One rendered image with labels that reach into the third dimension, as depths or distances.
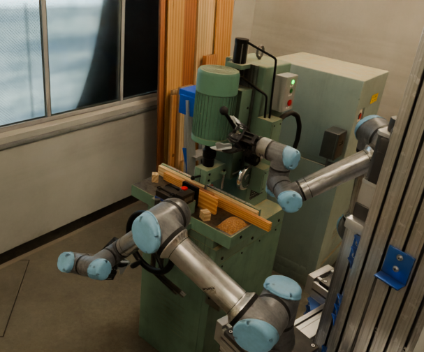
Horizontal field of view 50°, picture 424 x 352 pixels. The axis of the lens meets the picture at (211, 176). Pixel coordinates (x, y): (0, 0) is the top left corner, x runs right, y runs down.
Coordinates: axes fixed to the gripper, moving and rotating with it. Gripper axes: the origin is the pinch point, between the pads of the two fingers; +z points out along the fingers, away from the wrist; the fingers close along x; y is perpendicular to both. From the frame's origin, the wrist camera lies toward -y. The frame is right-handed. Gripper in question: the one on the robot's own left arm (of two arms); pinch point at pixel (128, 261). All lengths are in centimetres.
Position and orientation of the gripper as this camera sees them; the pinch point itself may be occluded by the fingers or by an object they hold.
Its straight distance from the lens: 199.5
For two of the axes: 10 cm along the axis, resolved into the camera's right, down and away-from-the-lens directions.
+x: 7.7, 3.5, -5.3
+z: 4.9, 2.1, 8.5
